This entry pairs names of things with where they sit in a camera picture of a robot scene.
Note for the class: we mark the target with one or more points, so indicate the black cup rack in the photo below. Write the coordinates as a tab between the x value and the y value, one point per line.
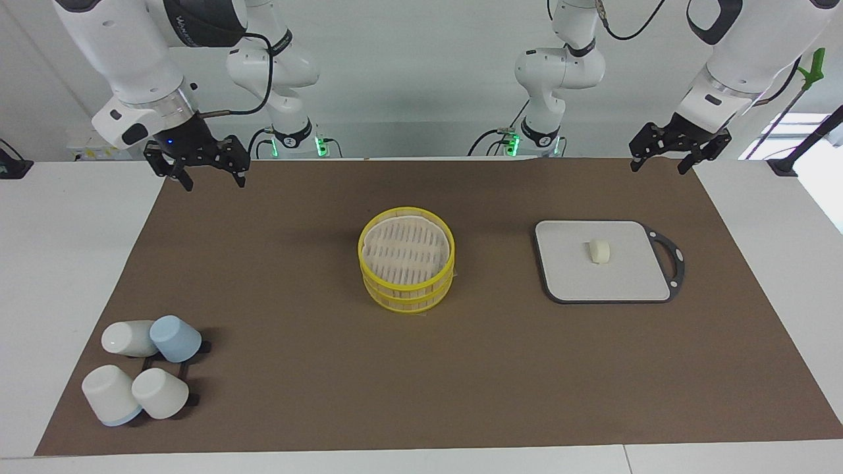
194	399

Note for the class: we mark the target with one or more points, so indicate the thin grey rod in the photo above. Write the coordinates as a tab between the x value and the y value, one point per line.
784	112

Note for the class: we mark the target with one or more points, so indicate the black camera stand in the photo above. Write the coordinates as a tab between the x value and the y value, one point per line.
782	166

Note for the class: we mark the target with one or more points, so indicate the white plastic cup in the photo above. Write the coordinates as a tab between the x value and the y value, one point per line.
105	394
125	338
160	393

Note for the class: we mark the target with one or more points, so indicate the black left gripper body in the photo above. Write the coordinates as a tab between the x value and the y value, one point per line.
678	139

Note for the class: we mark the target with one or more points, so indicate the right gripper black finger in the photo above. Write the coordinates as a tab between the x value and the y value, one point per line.
239	178
182	178

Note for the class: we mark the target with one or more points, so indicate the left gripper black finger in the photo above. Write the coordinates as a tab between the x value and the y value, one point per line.
689	163
636	163

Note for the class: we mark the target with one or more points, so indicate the light blue plastic cup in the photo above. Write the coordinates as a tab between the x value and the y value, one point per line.
174	338

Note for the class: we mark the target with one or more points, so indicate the green clamp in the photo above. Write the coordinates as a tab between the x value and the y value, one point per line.
816	66

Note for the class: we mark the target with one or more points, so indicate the bamboo steamer with yellow rims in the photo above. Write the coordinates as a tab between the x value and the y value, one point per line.
406	253

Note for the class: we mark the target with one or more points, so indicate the brown table mat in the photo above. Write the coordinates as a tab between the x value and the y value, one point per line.
461	368

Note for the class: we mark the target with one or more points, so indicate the white socket box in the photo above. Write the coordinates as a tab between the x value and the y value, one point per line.
85	141

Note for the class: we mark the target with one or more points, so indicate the pale steamed bun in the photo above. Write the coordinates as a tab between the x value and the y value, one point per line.
599	252

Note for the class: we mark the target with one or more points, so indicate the white cutting board grey rim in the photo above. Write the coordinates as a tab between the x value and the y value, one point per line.
593	283

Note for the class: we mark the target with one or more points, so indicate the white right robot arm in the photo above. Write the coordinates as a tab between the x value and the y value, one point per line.
125	52

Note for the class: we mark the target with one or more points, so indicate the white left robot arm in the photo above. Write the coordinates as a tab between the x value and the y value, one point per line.
751	59

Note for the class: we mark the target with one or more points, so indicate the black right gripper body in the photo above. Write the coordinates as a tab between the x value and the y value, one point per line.
197	148

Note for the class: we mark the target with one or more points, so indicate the black table clamp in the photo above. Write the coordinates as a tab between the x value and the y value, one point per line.
13	168

